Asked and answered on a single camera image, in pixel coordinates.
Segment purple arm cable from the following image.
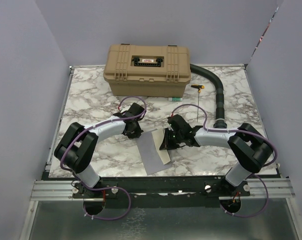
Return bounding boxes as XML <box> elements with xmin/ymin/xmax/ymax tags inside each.
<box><xmin>59</xmin><ymin>96</ymin><xmax>148</xmax><ymax>221</ymax></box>
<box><xmin>168</xmin><ymin>103</ymin><xmax>278</xmax><ymax>218</ymax></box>

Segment grey envelope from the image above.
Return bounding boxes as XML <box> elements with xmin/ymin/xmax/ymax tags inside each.
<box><xmin>136</xmin><ymin>131</ymin><xmax>163</xmax><ymax>175</ymax></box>

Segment aluminium frame rail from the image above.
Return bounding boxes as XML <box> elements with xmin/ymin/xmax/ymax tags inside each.
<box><xmin>29</xmin><ymin>65</ymin><xmax>296</xmax><ymax>201</ymax></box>

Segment tan plastic tool case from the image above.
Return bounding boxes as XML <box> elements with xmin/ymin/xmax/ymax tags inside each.
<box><xmin>103</xmin><ymin>43</ymin><xmax>192</xmax><ymax>98</ymax></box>

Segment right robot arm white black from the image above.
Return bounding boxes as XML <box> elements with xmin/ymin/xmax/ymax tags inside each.
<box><xmin>159</xmin><ymin>114</ymin><xmax>278</xmax><ymax>196</ymax></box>

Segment black corrugated hose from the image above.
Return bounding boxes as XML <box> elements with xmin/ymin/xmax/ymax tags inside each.
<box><xmin>189</xmin><ymin>63</ymin><xmax>228</xmax><ymax>131</ymax></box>

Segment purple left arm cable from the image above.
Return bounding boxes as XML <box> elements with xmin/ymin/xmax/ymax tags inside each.
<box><xmin>59</xmin><ymin>96</ymin><xmax>148</xmax><ymax>221</ymax></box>

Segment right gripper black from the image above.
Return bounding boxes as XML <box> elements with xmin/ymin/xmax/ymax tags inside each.
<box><xmin>160</xmin><ymin>127</ymin><xmax>183</xmax><ymax>151</ymax></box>

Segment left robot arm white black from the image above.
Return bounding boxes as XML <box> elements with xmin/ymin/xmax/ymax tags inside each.
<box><xmin>54</xmin><ymin>102</ymin><xmax>146</xmax><ymax>198</ymax></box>

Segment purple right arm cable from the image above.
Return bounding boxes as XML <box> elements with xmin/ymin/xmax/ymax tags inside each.
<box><xmin>168</xmin><ymin>103</ymin><xmax>278</xmax><ymax>218</ymax></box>

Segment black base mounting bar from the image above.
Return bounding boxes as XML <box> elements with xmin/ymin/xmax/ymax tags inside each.
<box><xmin>72</xmin><ymin>176</ymin><xmax>250</xmax><ymax>209</ymax></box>

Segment yellow black T-handle hex key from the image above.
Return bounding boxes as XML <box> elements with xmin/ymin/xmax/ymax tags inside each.
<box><xmin>191</xmin><ymin>84</ymin><xmax>205</xmax><ymax>122</ymax></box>

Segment green white glue stick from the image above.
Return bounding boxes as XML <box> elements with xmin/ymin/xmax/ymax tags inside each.
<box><xmin>168</xmin><ymin>97</ymin><xmax>183</xmax><ymax>102</ymax></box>

